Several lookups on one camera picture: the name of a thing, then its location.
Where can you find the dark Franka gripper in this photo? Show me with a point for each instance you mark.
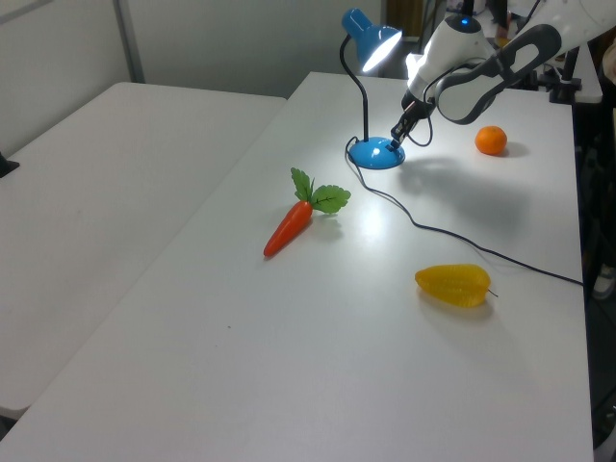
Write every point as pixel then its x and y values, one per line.
pixel 418 82

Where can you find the yellow toy starfruit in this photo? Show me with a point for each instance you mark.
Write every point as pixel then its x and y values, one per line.
pixel 452 285

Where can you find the white sneaker shoe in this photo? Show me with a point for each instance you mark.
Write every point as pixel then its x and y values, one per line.
pixel 604 283

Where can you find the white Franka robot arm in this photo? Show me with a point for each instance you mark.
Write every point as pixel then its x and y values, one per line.
pixel 486 58

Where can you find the black clamp bracket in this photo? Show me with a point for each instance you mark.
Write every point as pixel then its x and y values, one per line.
pixel 7 166

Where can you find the black pole with table clamp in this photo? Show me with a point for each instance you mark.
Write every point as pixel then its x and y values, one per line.
pixel 570 79

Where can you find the blue desk lamp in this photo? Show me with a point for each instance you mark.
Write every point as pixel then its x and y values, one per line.
pixel 373 153

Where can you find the orange mandarin fruit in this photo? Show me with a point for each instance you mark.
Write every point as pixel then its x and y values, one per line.
pixel 491 140

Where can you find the orange toy carrot with leaves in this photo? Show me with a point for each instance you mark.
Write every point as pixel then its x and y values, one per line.
pixel 291 227

